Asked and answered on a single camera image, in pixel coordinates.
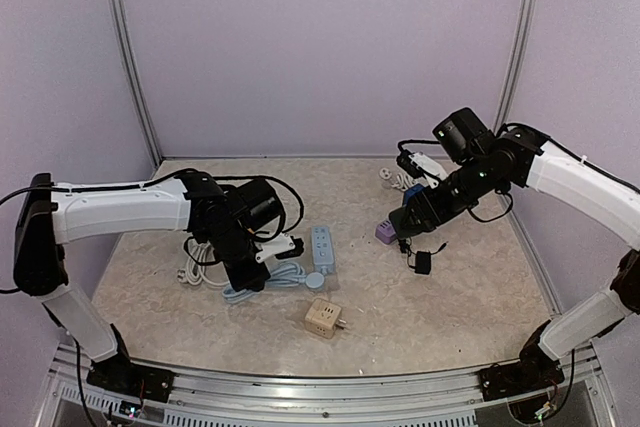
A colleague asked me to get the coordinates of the beige cube socket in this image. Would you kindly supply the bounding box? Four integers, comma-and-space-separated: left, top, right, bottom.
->
304, 298, 348, 339

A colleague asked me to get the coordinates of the purple power strip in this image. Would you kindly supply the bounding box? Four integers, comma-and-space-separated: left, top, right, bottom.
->
374, 220, 397, 245

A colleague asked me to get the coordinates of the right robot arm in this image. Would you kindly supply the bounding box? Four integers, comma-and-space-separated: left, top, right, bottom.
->
389, 107, 639, 391

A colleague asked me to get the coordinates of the blue cube socket adapter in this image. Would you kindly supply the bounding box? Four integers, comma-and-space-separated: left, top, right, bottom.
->
402, 184, 425, 206

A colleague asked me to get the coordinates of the aluminium front frame rail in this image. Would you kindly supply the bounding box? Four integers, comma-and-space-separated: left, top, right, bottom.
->
34, 344, 616, 427

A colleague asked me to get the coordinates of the right aluminium corner post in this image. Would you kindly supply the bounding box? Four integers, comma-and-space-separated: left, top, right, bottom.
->
493, 0, 536, 131

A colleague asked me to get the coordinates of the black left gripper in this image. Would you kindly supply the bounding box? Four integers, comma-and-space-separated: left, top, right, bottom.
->
204, 223, 271, 293

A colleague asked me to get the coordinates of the aluminium corner post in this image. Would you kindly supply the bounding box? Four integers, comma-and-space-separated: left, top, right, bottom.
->
493, 0, 536, 131
108, 0, 164, 168

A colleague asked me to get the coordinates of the left aluminium corner post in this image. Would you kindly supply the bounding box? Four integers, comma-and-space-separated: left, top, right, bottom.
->
108, 0, 164, 168

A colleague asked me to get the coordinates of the light blue cable with plug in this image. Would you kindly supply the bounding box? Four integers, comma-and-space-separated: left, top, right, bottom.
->
221, 261, 325, 304

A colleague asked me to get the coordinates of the white cable of orange strip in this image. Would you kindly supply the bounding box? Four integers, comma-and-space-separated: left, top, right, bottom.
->
174, 239, 226, 288

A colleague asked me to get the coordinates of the black power adapter with cable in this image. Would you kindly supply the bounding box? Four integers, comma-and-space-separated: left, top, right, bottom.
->
398, 239, 447, 275

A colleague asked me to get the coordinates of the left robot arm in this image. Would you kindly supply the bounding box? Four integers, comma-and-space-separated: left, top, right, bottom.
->
13, 169, 295, 392

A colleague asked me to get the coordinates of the light blue power strip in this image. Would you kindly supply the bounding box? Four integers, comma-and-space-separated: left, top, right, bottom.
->
311, 226, 336, 275

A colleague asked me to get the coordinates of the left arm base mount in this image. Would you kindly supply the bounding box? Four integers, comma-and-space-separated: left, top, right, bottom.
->
87, 354, 175, 403

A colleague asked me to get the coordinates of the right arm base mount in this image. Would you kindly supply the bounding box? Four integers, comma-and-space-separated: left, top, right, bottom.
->
478, 344, 565, 401

